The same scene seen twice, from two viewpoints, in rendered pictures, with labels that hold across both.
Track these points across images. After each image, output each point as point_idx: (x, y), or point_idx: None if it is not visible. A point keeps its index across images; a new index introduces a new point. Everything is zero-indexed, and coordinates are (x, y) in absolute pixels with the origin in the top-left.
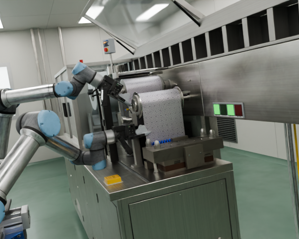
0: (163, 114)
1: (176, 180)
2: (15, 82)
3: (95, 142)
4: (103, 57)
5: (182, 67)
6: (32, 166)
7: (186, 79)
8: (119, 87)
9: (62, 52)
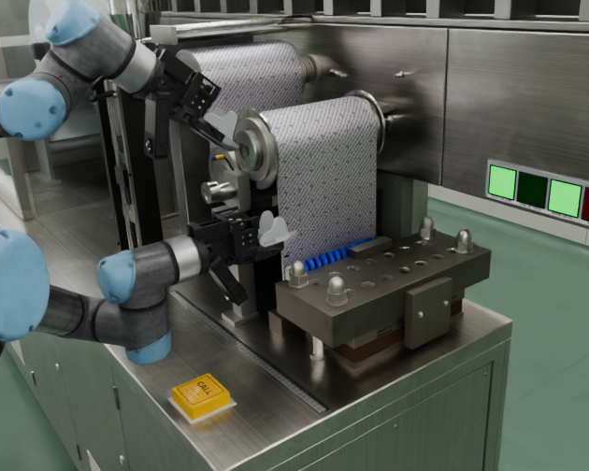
0: (329, 180)
1: (393, 392)
2: None
3: (142, 287)
4: None
5: (377, 31)
6: None
7: (387, 69)
8: (209, 96)
9: None
